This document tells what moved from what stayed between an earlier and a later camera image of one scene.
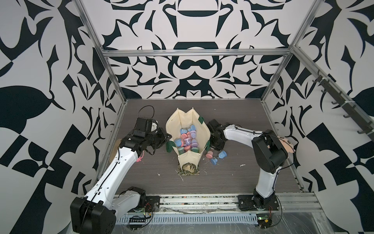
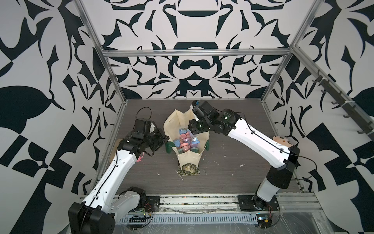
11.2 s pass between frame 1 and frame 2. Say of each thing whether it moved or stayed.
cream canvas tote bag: stayed
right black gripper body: moved
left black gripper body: stayed
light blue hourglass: stayed
